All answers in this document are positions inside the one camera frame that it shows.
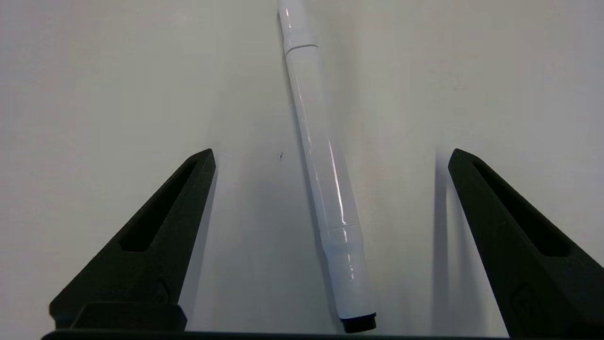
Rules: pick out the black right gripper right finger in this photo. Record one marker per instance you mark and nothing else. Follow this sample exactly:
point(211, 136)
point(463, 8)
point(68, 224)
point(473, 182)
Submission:
point(533, 264)

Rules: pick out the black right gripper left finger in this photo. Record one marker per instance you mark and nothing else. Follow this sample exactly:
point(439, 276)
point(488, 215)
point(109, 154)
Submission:
point(155, 255)

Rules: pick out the white marker with black ends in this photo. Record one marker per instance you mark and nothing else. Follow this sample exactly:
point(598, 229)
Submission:
point(325, 170)

